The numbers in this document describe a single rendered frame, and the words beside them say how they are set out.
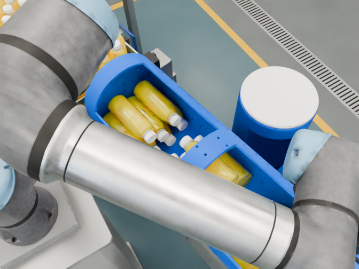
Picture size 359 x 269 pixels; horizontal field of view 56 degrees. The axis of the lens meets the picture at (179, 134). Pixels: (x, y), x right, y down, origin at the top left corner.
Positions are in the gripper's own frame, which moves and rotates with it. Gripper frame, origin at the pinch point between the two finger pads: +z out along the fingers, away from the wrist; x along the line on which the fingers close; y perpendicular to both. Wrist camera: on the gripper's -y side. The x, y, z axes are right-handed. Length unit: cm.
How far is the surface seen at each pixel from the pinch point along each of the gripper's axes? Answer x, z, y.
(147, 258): -26, 131, -49
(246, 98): 32, 27, -45
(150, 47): 80, 131, -177
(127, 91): 1, 24, -75
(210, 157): -1.6, 7.5, -30.5
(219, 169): -0.5, 12.8, -27.8
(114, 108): -8, 17, -67
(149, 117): -1, 21, -59
